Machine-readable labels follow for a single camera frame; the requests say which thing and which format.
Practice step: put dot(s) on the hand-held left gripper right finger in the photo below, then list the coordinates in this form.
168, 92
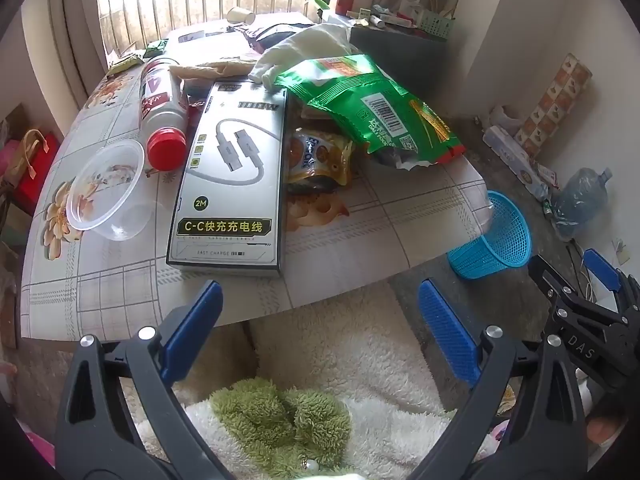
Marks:
445, 325

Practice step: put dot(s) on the patterned tall carton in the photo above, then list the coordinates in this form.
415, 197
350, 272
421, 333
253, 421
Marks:
555, 100

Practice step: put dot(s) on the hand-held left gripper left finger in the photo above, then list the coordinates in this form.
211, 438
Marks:
195, 320

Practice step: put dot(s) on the person's right hand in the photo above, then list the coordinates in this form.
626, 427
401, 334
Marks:
602, 427

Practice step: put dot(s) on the paper cup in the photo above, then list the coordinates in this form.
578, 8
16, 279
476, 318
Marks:
240, 15

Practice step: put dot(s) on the green plastic basket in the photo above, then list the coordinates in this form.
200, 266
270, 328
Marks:
435, 25

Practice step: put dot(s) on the white fluffy blanket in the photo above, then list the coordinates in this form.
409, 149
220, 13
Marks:
350, 340

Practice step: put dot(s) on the clear plastic container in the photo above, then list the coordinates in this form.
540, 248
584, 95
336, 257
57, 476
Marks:
107, 185

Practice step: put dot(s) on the small white green box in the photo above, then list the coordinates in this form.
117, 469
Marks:
360, 14

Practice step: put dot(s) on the green plush cloth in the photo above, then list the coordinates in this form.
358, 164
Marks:
260, 420

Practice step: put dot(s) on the grey curtain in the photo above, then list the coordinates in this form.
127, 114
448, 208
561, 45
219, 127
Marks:
65, 35

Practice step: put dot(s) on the dark green packet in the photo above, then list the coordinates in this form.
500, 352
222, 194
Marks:
155, 49

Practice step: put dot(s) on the green snack bag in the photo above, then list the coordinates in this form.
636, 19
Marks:
360, 95

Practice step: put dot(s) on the white tube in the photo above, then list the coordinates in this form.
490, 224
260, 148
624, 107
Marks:
377, 21

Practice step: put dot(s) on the red white long box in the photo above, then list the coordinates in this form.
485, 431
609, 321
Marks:
400, 21

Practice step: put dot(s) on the large blue water jug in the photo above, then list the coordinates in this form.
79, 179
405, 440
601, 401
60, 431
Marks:
580, 200

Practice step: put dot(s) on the light green packet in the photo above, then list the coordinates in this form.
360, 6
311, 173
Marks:
124, 63

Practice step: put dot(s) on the crumpled white plastic bag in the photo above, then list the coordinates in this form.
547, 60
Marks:
502, 117

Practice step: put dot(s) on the yellow snack packet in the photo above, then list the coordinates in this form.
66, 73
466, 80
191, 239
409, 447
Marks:
320, 155

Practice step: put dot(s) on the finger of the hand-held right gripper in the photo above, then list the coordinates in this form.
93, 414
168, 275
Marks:
600, 267
560, 305

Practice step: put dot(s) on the blue plastic wastebasket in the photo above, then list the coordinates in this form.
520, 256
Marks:
500, 245

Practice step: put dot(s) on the white cloth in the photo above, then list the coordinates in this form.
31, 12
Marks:
305, 47

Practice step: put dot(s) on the white printed long box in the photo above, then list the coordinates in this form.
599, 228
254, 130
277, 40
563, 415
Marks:
510, 152

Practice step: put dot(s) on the white flat box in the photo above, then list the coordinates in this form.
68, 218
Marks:
192, 36

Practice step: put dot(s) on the plastic bottle with red cap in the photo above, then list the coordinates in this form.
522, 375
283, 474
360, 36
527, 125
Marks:
162, 110

